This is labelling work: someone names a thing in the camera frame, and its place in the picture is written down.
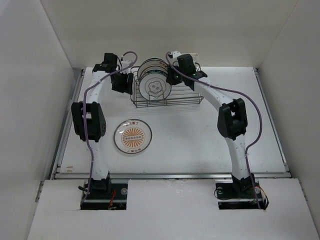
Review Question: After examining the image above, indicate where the teal rim lettered plate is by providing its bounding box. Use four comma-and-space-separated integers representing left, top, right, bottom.
138, 66, 168, 80

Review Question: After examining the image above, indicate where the white plate flower outline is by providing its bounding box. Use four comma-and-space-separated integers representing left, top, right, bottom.
139, 73, 172, 101

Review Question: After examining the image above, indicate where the orange sunburst plate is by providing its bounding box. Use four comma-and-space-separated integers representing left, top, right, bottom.
113, 119, 153, 155
137, 61, 168, 76

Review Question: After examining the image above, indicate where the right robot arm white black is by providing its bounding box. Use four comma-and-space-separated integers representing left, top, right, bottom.
165, 52, 257, 201

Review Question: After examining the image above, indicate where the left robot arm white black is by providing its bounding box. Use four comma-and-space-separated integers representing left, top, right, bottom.
71, 53, 136, 201

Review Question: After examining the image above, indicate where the rear red rim plate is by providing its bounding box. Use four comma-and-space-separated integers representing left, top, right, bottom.
142, 57, 166, 64

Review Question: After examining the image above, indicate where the white cutlery holder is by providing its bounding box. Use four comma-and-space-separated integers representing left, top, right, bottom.
181, 53, 199, 63

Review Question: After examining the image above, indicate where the grey wire dish rack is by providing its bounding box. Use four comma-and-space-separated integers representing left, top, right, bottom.
130, 70, 204, 108

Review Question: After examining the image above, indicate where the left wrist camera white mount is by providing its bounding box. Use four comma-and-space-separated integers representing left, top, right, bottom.
119, 55, 133, 74

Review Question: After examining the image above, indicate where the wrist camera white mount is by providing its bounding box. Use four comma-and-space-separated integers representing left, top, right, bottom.
167, 51, 182, 63
119, 55, 133, 74

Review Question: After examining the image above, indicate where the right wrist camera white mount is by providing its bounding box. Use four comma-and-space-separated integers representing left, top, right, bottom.
167, 51, 182, 63

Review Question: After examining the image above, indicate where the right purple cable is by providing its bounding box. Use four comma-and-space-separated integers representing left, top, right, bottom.
166, 51, 266, 210

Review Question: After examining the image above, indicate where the left side rail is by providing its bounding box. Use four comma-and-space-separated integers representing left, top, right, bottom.
34, 68, 85, 202

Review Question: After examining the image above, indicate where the aluminium front rail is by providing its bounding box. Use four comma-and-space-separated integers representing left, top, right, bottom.
53, 171, 292, 180

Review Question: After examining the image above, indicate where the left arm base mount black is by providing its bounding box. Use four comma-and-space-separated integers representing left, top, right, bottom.
80, 183, 128, 211

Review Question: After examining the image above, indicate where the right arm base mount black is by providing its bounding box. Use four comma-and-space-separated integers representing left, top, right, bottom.
214, 180, 270, 210

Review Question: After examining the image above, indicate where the right side rail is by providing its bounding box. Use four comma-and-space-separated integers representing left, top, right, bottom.
253, 67, 291, 178

